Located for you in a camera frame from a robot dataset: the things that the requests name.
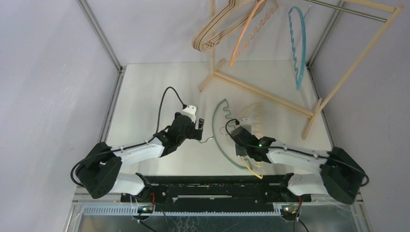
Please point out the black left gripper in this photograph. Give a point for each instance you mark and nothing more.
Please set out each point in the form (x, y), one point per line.
(195, 134)

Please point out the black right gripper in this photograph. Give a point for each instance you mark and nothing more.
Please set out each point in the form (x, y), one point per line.
(239, 140)

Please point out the green plastic hanger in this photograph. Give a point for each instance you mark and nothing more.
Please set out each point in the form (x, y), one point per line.
(224, 106)

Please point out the yellow plastic hanger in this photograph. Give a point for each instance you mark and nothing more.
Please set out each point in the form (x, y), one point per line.
(255, 113)

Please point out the blue plastic hanger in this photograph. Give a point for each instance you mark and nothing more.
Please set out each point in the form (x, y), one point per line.
(298, 61)

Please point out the orange plastic hanger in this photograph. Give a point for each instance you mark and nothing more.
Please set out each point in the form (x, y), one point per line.
(241, 46)

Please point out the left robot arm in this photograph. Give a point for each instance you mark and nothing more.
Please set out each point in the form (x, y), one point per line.
(101, 171)

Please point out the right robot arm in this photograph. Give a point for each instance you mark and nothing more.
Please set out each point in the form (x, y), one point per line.
(333, 173)

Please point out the right circuit board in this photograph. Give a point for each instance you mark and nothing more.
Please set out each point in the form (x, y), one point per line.
(288, 210)

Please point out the circuit board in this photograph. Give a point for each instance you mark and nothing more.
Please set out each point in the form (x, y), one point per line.
(145, 210)
(288, 210)

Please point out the left circuit board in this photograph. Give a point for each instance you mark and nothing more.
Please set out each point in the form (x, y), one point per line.
(145, 210)

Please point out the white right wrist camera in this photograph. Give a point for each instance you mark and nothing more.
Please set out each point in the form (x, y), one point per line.
(246, 123)

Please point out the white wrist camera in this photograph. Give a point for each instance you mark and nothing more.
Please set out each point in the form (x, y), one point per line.
(246, 123)
(190, 111)

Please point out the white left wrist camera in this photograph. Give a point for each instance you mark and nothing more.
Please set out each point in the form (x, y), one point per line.
(190, 111)

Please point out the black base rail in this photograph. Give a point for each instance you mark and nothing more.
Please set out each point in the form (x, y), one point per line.
(215, 194)

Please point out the wooden clothes rack frame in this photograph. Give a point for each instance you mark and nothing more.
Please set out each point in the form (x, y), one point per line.
(207, 40)

